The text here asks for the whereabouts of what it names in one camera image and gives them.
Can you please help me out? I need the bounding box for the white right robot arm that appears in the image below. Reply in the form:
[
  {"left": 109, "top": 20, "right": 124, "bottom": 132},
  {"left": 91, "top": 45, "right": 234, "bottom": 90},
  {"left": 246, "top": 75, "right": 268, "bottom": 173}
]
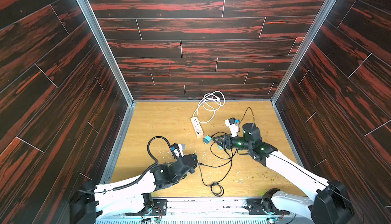
[{"left": 212, "top": 123, "right": 355, "bottom": 224}]

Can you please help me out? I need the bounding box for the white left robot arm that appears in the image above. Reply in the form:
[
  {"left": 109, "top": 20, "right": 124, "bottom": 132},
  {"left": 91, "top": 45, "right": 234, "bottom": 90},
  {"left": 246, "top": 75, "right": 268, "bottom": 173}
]
[{"left": 69, "top": 154, "right": 198, "bottom": 224}]

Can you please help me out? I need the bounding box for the white power strip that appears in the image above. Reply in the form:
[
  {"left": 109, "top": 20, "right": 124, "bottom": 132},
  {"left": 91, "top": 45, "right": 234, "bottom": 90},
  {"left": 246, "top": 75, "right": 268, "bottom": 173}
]
[{"left": 190, "top": 117, "right": 204, "bottom": 138}]

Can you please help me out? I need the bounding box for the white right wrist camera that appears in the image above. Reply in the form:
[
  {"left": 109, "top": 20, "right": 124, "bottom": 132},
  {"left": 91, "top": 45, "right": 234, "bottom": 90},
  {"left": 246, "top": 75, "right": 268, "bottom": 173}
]
[{"left": 225, "top": 118, "right": 240, "bottom": 137}]

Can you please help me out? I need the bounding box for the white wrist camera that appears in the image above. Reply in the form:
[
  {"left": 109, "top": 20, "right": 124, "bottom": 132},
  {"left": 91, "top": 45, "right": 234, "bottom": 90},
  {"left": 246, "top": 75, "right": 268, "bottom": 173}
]
[
  {"left": 225, "top": 118, "right": 240, "bottom": 137},
  {"left": 170, "top": 144, "right": 185, "bottom": 159}
]

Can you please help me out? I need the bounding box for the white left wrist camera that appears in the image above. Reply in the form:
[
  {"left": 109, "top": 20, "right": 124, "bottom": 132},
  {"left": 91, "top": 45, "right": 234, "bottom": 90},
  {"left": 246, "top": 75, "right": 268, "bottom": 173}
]
[{"left": 170, "top": 144, "right": 185, "bottom": 159}]

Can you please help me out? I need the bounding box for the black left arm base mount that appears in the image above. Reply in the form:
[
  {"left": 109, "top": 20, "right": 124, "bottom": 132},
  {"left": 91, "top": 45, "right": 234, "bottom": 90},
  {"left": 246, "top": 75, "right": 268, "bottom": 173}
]
[{"left": 125, "top": 193, "right": 168, "bottom": 216}]

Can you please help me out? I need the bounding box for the aluminium right floor rail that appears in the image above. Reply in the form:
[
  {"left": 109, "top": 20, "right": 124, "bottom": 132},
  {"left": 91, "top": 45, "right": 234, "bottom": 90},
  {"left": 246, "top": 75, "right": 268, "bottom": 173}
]
[{"left": 270, "top": 103, "right": 314, "bottom": 172}]

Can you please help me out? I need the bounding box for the aluminium floor rail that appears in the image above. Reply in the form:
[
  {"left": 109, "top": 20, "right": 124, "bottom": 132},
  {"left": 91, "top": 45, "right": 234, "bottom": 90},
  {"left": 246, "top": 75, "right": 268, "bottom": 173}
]
[
  {"left": 270, "top": 103, "right": 314, "bottom": 172},
  {"left": 99, "top": 101, "right": 137, "bottom": 184}
]

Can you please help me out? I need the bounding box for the white power strip cable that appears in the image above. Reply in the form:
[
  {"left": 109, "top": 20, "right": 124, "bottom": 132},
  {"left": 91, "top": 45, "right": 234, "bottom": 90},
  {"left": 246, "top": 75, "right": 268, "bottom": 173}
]
[{"left": 192, "top": 90, "right": 226, "bottom": 124}]

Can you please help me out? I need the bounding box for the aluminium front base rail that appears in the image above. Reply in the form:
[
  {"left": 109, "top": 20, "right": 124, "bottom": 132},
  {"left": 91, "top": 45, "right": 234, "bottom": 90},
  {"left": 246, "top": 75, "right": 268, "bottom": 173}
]
[{"left": 94, "top": 196, "right": 315, "bottom": 224}]

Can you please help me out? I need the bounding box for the aluminium left floor rail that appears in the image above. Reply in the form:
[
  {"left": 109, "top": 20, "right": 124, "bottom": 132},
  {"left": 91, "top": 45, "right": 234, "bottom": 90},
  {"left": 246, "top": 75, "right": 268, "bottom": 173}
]
[{"left": 99, "top": 101, "right": 137, "bottom": 184}]

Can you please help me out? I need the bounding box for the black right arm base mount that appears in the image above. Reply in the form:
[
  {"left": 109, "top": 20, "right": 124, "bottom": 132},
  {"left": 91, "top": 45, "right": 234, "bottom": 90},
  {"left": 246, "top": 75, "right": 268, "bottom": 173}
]
[{"left": 244, "top": 188, "right": 283, "bottom": 215}]

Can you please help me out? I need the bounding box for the aluminium right corner post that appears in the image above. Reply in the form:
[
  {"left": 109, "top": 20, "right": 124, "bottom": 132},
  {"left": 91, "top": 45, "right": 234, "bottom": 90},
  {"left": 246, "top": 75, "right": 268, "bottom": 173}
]
[{"left": 271, "top": 0, "right": 337, "bottom": 107}]

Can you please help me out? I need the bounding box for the aluminium corner post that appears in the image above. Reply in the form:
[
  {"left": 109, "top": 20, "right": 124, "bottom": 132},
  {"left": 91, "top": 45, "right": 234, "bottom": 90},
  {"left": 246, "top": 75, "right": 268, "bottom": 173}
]
[
  {"left": 271, "top": 0, "right": 337, "bottom": 107},
  {"left": 76, "top": 0, "right": 134, "bottom": 105}
]

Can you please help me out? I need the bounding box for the aluminium left corner post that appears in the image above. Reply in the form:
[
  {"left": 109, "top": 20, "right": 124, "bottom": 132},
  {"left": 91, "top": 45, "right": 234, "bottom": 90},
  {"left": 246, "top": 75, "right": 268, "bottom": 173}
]
[{"left": 76, "top": 0, "right": 134, "bottom": 105}]

